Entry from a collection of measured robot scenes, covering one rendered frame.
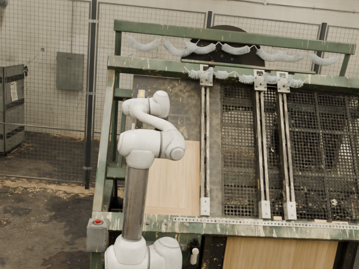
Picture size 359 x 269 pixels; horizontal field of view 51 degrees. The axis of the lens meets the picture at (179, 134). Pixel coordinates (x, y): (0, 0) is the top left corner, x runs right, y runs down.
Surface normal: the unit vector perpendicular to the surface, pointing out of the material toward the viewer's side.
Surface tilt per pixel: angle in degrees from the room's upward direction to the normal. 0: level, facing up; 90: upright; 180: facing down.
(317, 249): 90
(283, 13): 90
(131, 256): 84
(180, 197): 55
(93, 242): 90
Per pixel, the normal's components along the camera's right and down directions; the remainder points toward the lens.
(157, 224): 0.13, -0.36
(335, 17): 0.00, 0.24
